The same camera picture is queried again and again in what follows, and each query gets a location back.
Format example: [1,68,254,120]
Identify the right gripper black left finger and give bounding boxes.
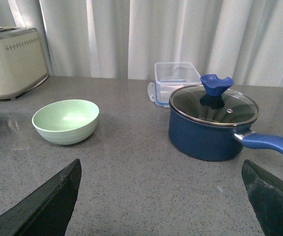
[0,159,82,236]

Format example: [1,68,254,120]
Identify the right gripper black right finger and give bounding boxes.
[241,160,283,236]

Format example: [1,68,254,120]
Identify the green bowl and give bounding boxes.
[31,99,100,145]

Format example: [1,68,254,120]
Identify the dark blue saucepan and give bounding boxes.
[169,108,283,162]

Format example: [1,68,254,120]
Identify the glass lid blue knob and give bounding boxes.
[169,74,259,127]

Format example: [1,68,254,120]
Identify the cream toaster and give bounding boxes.
[0,27,48,100]

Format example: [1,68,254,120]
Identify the white curtain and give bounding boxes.
[0,0,283,87]

